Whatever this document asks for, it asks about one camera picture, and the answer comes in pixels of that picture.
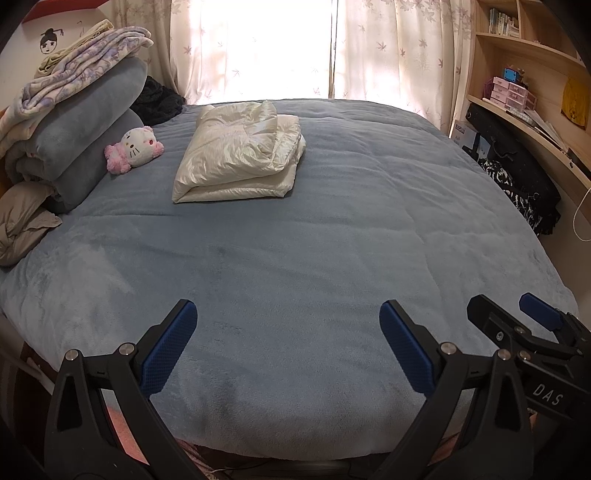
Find wooden shelf unit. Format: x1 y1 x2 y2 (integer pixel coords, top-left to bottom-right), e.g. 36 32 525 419
450 0 591 241

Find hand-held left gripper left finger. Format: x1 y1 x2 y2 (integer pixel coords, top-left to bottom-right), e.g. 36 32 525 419
44 299 199 480

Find cartoon face wall sticker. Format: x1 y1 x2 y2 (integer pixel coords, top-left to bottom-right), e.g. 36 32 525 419
39 27 61 55

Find black white patterned garment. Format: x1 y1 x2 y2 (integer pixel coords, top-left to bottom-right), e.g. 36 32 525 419
478 157 543 232

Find beige pillow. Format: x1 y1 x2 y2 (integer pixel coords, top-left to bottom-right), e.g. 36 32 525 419
0 181 63 267

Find pink white cat plush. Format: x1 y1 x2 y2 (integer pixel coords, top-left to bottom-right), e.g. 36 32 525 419
104 126 165 175

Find black fuzzy cloth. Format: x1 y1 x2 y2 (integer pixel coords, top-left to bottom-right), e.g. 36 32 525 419
131 76 186 126

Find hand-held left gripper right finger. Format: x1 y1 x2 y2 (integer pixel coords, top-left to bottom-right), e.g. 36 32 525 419
372 299 539 480

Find white cardboard box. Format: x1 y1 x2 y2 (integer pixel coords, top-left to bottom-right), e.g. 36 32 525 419
451 119 492 160

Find white cable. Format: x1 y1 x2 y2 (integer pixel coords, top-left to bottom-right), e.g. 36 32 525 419
573 187 591 241

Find red wall shelf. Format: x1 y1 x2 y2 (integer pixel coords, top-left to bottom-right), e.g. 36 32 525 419
21 0 107 21

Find yellow cloth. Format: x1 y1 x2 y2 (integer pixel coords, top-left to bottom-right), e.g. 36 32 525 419
561 76 591 125

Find purple floral blanket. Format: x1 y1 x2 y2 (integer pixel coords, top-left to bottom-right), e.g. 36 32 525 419
0 27 154 158

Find cream folded cloth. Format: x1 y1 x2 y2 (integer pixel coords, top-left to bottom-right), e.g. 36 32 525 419
34 19 115 78

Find pink mini drawer organizer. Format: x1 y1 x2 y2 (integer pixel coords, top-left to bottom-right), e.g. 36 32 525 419
489 76 539 110

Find row of books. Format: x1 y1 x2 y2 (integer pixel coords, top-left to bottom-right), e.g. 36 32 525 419
487 7 520 38

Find blue-grey bed blanket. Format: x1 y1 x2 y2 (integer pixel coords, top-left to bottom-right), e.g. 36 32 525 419
0 98 580 462

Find papers on shelf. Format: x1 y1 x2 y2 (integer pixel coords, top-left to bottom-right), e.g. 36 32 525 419
505 107 571 151

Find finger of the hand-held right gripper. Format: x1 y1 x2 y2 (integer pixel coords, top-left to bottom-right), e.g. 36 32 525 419
518 292 581 343
466 294 570 359

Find long black bag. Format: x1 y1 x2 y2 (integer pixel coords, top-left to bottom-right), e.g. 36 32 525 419
465 102 561 234

